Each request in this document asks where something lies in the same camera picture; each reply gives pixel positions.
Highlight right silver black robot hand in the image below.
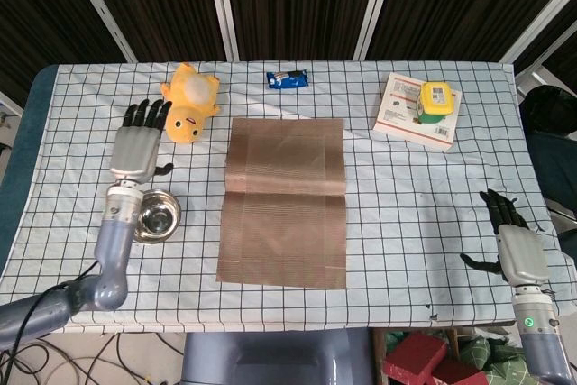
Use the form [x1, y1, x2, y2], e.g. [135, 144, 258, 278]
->
[459, 188, 552, 288]

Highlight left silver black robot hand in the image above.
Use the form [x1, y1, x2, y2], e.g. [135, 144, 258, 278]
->
[110, 98, 175, 184]

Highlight stainless steel bowl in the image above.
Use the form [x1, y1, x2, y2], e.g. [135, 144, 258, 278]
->
[133, 190, 182, 244]

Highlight brown woven placemat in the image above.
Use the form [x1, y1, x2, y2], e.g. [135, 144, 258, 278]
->
[215, 117, 348, 290]

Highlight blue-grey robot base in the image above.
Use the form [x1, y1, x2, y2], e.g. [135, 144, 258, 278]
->
[179, 328, 375, 385]

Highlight yellow plush toy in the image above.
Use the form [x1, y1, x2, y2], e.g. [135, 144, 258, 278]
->
[161, 62, 223, 145]

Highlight green patterned cloth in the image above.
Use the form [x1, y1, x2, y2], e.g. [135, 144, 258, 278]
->
[459, 335, 536, 385]

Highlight white black-checked tablecloth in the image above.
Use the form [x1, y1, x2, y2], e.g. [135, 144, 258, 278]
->
[0, 60, 577, 335]

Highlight red box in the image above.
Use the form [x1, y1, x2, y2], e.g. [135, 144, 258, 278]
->
[430, 357, 490, 385]
[383, 332, 448, 385]

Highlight black bag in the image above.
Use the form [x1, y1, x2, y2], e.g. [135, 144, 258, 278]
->
[517, 85, 577, 138]

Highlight blue snack packet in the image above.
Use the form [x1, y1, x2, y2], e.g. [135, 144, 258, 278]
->
[265, 69, 311, 90]

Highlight green tub with yellow lid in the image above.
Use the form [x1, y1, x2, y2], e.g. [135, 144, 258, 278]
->
[415, 81, 455, 124]

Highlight white cardboard box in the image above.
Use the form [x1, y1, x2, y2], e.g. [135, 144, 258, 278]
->
[371, 72, 463, 152]

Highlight black floor cables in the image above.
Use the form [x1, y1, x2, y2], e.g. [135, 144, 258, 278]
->
[0, 333, 186, 385]

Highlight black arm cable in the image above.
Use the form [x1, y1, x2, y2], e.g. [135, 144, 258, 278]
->
[0, 261, 99, 385]

